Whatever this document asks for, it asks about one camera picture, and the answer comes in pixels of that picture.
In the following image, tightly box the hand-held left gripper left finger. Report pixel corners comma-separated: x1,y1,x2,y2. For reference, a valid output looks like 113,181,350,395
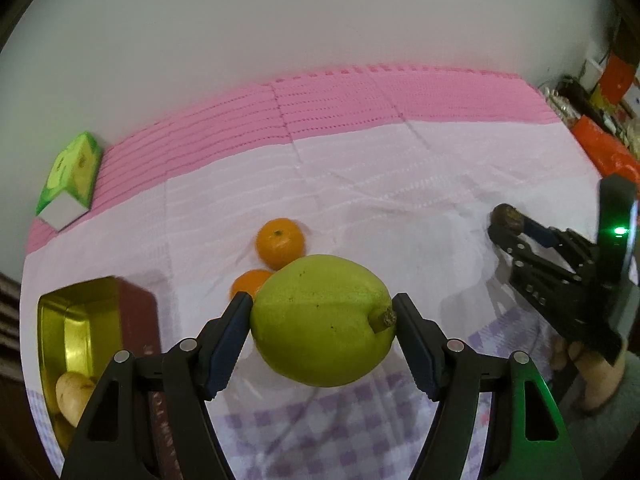
60,291,255,480

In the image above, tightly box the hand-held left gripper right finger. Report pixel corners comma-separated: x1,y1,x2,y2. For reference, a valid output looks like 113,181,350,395
391,292,583,480

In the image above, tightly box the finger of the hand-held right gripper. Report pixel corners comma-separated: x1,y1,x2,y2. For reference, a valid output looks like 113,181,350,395
520,216,598,271
487,225,576,286

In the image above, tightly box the small brown fruit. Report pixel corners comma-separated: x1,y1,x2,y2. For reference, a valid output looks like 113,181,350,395
491,204,524,231

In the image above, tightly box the green pear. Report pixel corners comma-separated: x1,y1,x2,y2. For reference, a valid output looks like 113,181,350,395
250,255,397,387

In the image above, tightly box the gold metal tin box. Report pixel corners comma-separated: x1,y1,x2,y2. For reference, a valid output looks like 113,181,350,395
37,276,181,480

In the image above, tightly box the pale yellow fruit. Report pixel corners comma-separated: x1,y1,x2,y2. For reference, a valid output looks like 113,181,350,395
55,372,97,428

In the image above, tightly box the person's right hand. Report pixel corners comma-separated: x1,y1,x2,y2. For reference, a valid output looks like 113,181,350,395
550,337,628,416

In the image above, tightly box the orange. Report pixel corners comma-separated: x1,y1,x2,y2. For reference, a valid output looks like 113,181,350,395
256,218,305,270
230,269,275,302

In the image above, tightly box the orange plastic bag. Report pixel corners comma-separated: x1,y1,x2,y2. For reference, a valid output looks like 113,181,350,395
571,115,640,181

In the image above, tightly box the pile of assorted clutter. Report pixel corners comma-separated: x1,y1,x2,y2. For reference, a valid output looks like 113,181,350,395
540,76,631,133

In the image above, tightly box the white box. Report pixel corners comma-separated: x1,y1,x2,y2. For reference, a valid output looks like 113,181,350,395
581,59,604,92

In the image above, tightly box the orange box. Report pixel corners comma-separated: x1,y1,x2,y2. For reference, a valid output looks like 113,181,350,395
598,55,637,106

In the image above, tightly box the pink checkered blanket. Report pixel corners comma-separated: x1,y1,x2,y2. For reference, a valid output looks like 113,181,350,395
20,64,621,480

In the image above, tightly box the green tissue box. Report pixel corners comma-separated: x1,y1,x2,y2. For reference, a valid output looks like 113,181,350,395
35,132,104,233

